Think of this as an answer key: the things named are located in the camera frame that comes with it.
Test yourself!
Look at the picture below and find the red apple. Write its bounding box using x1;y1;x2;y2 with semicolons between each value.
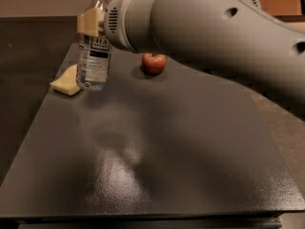
142;53;167;75

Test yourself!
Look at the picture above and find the blue plastic water bottle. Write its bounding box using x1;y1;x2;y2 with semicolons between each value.
76;0;111;92

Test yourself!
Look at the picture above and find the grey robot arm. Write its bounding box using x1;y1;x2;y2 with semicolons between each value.
77;0;305;115

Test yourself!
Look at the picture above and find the yellow sponge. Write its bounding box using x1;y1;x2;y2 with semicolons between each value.
50;64;81;96

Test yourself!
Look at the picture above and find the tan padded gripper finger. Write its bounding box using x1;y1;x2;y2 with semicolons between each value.
77;8;105;37

